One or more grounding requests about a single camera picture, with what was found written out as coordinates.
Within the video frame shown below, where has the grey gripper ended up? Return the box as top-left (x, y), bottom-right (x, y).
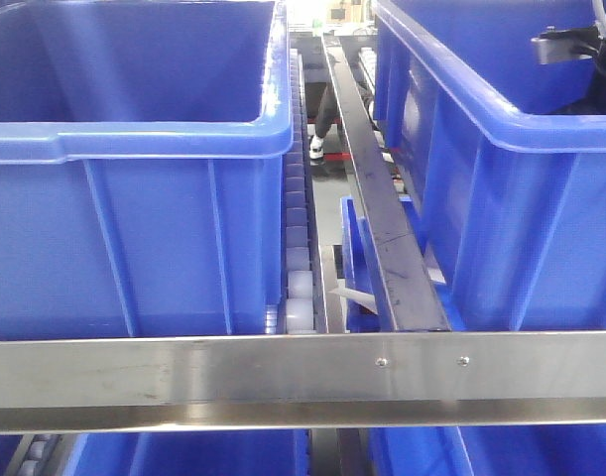
top-left (531, 24), bottom-right (606, 116)

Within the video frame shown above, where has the blue bin lower shelf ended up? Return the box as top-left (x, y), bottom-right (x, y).
top-left (340, 196), bottom-right (455, 333)

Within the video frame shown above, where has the large blue bin right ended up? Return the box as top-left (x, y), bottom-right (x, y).
top-left (375, 1), bottom-right (606, 331)

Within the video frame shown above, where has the large blue bin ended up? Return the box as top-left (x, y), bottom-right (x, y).
top-left (0, 1), bottom-right (294, 340)
top-left (375, 1), bottom-right (606, 331)

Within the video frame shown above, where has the person in background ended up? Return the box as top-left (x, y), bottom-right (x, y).
top-left (309, 83), bottom-right (338, 165)

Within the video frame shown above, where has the white roller track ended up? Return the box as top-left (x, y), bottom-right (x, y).
top-left (265, 49), bottom-right (315, 334)

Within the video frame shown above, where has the large blue bin left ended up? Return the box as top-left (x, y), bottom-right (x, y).
top-left (0, 1), bottom-right (294, 340)

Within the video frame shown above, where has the steel shelf divider rail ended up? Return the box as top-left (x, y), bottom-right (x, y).
top-left (322, 36), bottom-right (450, 332)

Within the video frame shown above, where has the steel shelf front rail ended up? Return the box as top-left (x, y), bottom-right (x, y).
top-left (0, 331), bottom-right (606, 434)

